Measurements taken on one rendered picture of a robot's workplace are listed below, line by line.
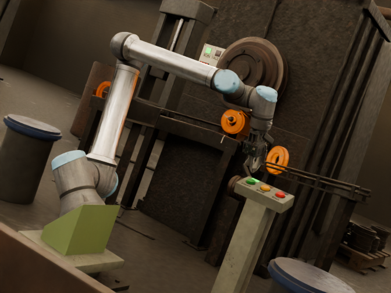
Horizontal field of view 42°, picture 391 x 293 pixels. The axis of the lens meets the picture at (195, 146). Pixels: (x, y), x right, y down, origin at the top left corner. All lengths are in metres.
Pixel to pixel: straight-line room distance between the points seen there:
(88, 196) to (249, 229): 0.70
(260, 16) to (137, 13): 8.91
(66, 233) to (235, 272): 0.74
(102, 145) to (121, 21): 10.21
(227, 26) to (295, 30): 0.49
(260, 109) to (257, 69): 0.98
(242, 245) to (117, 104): 0.83
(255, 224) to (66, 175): 0.82
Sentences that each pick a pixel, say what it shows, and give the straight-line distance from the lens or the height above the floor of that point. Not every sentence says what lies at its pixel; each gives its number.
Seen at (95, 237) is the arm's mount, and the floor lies 0.19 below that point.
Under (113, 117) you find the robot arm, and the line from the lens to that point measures 2.31.
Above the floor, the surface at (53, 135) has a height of 0.42.
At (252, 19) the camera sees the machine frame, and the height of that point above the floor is 1.48.
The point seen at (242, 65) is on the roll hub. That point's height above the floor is 1.15.
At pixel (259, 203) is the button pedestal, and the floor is 0.54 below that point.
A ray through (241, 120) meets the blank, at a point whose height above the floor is 0.84.
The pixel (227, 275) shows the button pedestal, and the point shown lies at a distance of 2.29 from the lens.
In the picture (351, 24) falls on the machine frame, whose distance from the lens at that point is 3.18.
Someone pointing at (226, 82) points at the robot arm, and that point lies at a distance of 1.98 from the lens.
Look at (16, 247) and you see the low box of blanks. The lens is 0.67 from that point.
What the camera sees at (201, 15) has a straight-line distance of 8.67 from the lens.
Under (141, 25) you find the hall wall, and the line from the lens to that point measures 12.00.
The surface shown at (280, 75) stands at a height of 1.16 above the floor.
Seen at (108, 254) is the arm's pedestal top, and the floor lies 0.12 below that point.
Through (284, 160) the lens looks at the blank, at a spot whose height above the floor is 0.72.
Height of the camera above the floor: 0.86
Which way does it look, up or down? 5 degrees down
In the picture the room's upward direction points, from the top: 20 degrees clockwise
